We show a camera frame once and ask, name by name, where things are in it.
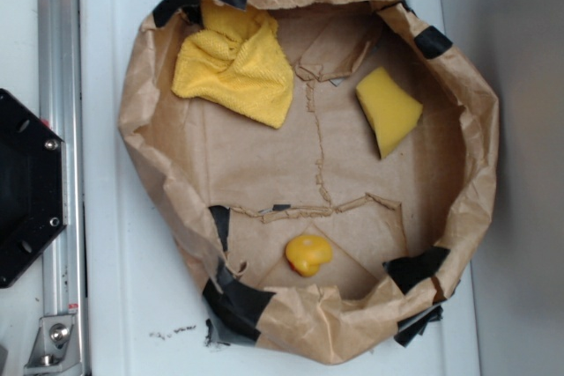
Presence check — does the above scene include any yellow terry cloth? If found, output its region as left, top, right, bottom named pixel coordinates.
left=172, top=0, right=293, bottom=129

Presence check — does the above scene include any brown paper bag basin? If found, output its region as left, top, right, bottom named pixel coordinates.
left=118, top=0, right=499, bottom=365

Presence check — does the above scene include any yellow rubber duck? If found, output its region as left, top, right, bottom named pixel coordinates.
left=285, top=234, right=333, bottom=277

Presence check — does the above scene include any yellow sponge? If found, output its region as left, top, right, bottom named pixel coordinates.
left=355, top=67, right=423, bottom=159

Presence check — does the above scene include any aluminium extrusion rail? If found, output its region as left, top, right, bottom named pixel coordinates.
left=38, top=0, right=91, bottom=375

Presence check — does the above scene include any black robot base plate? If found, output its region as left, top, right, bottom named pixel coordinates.
left=1, top=89, right=66, bottom=289

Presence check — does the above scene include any metal corner bracket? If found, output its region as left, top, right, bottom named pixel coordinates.
left=24, top=314, right=80, bottom=375

